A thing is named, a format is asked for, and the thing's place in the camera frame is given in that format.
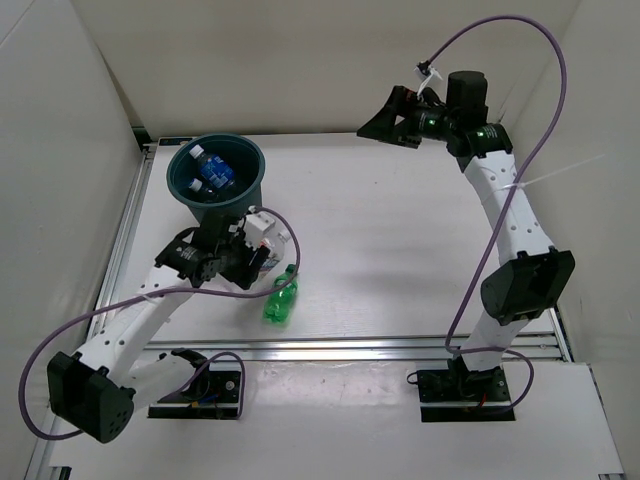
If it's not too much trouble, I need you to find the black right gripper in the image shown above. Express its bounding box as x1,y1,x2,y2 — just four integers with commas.
357,86,458,149

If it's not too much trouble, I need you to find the green plastic soda bottle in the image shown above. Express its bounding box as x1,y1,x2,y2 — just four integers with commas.
263,276,298,325

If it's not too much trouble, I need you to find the clear unlabelled plastic bottle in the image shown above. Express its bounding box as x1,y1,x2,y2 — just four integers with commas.
188,178,224,203

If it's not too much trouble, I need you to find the clear bottle orange blue label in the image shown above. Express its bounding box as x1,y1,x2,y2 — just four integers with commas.
258,229,291,281

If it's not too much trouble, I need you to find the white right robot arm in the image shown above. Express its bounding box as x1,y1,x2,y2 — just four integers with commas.
357,71,575,400

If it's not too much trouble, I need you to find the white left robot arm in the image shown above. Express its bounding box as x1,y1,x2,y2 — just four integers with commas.
47,211,282,443

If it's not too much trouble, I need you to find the dark green plastic bin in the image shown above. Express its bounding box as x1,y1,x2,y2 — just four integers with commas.
166,133,266,221

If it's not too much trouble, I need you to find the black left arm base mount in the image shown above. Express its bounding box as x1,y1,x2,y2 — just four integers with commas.
147,349,246,421

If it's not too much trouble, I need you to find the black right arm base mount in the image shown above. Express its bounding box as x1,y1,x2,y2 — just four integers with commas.
406,359,515,423

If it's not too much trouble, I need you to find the aluminium table frame rail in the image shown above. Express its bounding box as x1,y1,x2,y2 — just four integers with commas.
49,134,623,479

